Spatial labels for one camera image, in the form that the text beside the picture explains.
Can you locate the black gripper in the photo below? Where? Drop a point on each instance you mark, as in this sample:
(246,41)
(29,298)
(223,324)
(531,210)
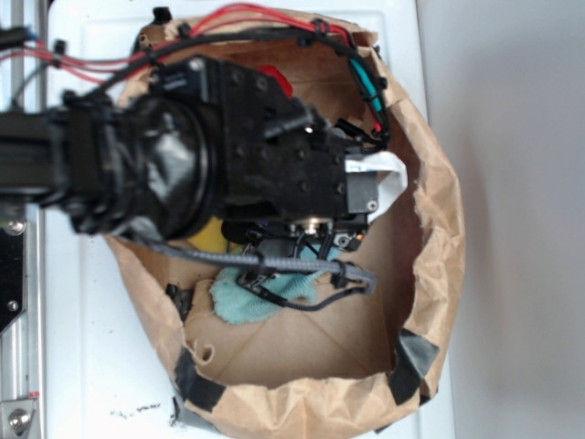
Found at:
(287,178)

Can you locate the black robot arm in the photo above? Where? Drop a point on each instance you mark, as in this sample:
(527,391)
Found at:
(210,140)

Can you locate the crumpled red paper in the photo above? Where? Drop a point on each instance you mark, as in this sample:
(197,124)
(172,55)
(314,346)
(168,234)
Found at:
(275,73)

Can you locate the yellow sponge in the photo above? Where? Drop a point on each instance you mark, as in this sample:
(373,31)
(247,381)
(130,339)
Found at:
(210,238)

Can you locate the teal cloth rag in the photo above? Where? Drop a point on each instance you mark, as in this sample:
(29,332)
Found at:
(237,306)

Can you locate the brown paper bag bin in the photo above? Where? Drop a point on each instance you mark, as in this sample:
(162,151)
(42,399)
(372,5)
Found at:
(358,365)

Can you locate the metal rail frame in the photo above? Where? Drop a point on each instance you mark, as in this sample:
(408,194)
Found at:
(21,345)

